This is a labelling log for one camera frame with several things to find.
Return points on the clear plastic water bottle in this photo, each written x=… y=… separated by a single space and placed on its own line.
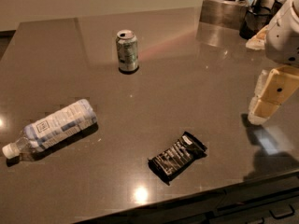
x=53 y=129

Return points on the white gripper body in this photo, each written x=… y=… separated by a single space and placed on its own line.
x=284 y=37

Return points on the cabinet drawer with handle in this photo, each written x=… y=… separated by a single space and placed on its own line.
x=254 y=203

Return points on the black rxbar chocolate wrapper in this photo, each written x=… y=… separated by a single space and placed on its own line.
x=174 y=160

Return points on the green 7up soda can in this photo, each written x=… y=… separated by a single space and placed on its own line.
x=127 y=51

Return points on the white paper packet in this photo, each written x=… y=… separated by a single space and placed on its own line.
x=258 y=40

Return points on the black mesh cup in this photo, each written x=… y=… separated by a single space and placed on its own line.
x=255 y=19

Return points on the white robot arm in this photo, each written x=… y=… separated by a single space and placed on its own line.
x=281 y=46

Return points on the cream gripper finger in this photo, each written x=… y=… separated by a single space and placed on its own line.
x=282 y=82
x=259 y=110

